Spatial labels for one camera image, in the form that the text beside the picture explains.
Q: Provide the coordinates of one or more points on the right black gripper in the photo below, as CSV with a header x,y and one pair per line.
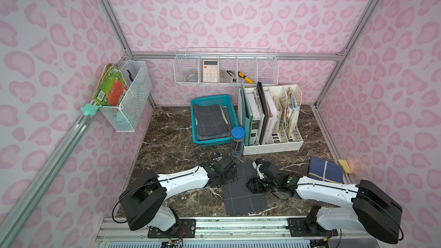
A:
x,y
256,182

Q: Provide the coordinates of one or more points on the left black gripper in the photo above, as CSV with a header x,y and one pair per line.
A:
x,y
227,173

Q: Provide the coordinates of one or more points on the dark grey checked pillowcase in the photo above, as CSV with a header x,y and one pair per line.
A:
x,y
238,198
211,120

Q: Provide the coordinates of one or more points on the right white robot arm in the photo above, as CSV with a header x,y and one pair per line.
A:
x,y
360,207

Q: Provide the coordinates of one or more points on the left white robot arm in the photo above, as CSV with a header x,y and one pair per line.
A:
x,y
143,200

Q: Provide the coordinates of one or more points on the navy blue folded pillowcase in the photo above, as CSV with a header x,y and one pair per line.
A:
x,y
323,170

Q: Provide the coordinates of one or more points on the blue lid pencil jar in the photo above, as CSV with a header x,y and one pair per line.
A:
x,y
238,138

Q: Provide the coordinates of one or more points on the white desktop file organizer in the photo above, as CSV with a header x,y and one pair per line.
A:
x,y
286,136

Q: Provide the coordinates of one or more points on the pink white book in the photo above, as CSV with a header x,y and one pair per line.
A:
x,y
273,112

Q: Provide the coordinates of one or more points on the green folder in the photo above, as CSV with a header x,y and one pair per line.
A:
x,y
246,120

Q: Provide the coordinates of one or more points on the black folder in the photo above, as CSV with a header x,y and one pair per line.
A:
x,y
265,109

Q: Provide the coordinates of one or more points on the yellow sponge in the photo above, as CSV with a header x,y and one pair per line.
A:
x,y
345,166

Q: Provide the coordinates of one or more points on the grey stapler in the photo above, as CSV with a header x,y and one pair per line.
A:
x,y
229,76

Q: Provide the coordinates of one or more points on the clear tape roll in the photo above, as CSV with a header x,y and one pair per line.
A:
x,y
192,78

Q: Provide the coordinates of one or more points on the yellow utility knife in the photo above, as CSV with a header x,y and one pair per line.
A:
x,y
244,77

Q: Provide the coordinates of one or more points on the white calculator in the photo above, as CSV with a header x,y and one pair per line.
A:
x,y
210,71

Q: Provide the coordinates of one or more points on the green red book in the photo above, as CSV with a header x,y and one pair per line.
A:
x,y
112,87

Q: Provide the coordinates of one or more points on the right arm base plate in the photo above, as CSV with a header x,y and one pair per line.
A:
x,y
306,227

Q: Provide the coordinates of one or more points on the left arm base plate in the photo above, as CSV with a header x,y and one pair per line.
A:
x,y
183,228

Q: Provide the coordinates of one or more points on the white wire wall shelf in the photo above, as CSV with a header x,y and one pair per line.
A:
x,y
260,65

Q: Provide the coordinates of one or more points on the white mesh wall basket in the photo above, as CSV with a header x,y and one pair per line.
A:
x,y
125,117

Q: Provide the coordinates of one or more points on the mint green wall hook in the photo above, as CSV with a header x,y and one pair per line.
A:
x,y
90,109

